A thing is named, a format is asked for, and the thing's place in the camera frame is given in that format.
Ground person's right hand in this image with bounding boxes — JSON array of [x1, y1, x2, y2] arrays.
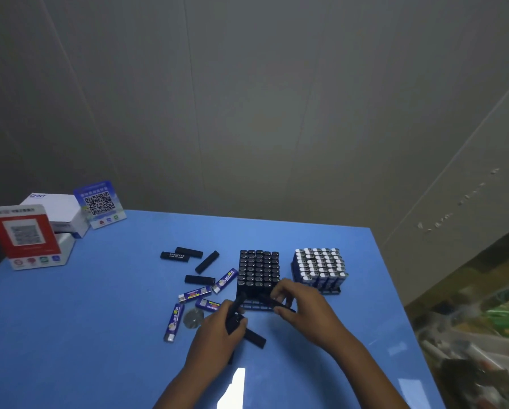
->
[[269, 278, 354, 353]]

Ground person's left hand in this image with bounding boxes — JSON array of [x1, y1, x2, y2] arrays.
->
[[185, 298, 249, 374]]

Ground black slim lighter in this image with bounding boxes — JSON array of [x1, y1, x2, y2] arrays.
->
[[258, 293, 296, 314], [225, 293, 248, 337], [242, 327, 267, 350]]

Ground black grid tray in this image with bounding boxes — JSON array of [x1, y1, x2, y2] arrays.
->
[[291, 247, 349, 294], [236, 249, 280, 312]]

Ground row of blue lighters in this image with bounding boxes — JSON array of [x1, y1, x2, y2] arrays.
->
[[292, 247, 349, 290]]

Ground pile of mixed lighters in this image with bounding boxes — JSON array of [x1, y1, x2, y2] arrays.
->
[[160, 247, 239, 344]]

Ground row of black lighters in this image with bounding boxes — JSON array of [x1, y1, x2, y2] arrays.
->
[[237, 249, 280, 297]]

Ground dark round disc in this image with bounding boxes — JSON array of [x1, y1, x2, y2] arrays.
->
[[183, 308, 205, 329]]

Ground crumpled clear plastic bags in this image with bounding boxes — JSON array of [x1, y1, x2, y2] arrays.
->
[[416, 285, 509, 409]]

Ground blue code sign stand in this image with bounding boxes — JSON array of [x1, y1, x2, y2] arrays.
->
[[72, 180, 127, 230]]

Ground white cardboard box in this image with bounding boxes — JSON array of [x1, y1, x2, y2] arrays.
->
[[20, 193, 90, 239]]

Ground red code sign stand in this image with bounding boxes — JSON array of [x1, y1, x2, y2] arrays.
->
[[0, 204, 76, 271]]

